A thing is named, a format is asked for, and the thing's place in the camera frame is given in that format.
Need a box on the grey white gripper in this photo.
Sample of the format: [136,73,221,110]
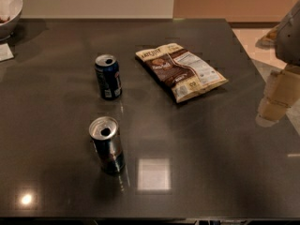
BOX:
[256,0,300,128]

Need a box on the redbull can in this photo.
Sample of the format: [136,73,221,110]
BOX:
[89,116,125,174]

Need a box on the blue pepsi can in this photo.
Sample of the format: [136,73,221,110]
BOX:
[95,54,122,99]

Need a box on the brown white snack bag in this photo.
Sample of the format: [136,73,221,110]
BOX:
[136,43,228,103]

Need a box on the white paper napkin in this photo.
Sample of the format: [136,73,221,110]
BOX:
[0,43,14,61]

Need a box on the white bowl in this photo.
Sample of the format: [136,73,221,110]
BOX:
[0,0,23,40]

